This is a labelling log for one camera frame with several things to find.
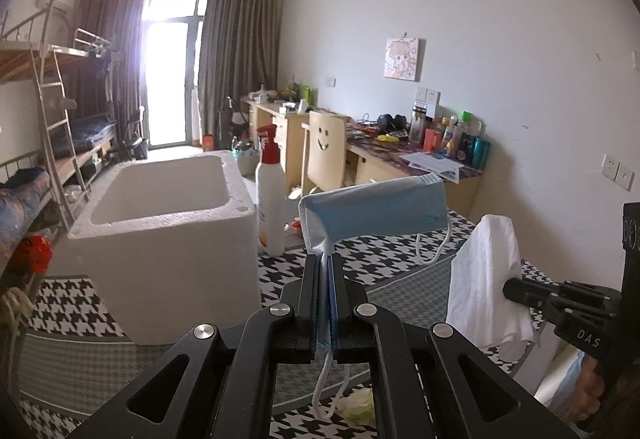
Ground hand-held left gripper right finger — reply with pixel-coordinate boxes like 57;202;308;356
330;254;581;439

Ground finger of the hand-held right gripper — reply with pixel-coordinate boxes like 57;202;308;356
504;290;621;316
503;278;621;293

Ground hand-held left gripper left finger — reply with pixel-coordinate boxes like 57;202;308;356
65;254;322;439

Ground white cloth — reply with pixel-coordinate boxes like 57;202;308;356
446;214;541;363

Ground green tissue pack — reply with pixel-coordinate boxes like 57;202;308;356
337;389;377;426

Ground blue face mask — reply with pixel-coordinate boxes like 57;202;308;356
298;172;454;420

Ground white foam box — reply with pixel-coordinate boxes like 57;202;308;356
65;150;262;348

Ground person's right hand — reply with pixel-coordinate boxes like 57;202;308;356
572;359;609;425

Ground light blue cloth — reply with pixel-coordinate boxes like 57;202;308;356
534;334;587;416

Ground white pump bottle red cap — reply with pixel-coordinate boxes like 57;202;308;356
255;124;286;256

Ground wooden desk patterned cover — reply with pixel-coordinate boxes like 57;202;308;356
345;119;484;220

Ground wooden chair smiley face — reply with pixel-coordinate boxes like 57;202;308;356
300;112;351;201

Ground plastic water jug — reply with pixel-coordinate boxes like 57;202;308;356
231;134;257;178

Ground printed papers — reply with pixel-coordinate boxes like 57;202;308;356
400;152;464;185

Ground row of toiletry bottles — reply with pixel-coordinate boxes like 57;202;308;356
425;110;492;170

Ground black headphones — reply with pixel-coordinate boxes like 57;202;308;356
376;113;411;135

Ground plain wooden desk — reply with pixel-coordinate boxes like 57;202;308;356
240;96;311;190

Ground clear thermos bottle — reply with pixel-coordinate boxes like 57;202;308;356
410;102;429;144

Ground white boxes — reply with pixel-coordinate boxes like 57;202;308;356
415;86;442;120

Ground houndstooth blanket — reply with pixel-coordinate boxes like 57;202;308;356
10;209;556;439

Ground black folding chair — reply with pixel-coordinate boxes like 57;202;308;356
117;106;150;163

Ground red bag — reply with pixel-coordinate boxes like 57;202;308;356
20;235;54;273

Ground brown curtain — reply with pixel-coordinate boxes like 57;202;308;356
197;0;281;148
65;0;150;155

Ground glass balcony door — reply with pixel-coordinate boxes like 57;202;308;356
142;0;211;148

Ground dark blue bedding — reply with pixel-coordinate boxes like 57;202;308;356
50;114;119;156

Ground blue orange quilt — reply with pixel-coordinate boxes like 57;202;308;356
0;168;52;266

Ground metal bunk ladder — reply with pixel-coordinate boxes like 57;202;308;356
30;49;94;231

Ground hanging dark clothes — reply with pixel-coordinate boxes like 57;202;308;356
95;52;121;95

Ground metal bunk bed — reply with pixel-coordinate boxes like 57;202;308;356
37;29;149;180
0;0;91;270

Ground cartoon wall picture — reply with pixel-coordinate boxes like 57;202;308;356
383;36;427;83

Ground beige rope bundle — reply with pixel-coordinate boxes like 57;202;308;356
0;289;34;356

